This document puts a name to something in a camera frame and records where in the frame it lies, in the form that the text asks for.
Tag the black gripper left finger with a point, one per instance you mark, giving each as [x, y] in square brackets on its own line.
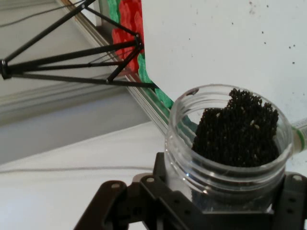
[120, 206]

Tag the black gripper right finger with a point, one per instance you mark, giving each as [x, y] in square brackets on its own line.
[292, 203]

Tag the clear jar with black seeds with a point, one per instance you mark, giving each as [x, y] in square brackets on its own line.
[239, 134]

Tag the black tripod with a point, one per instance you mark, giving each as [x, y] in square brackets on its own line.
[72, 56]

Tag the metal wall rail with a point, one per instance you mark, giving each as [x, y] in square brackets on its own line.
[146, 107]

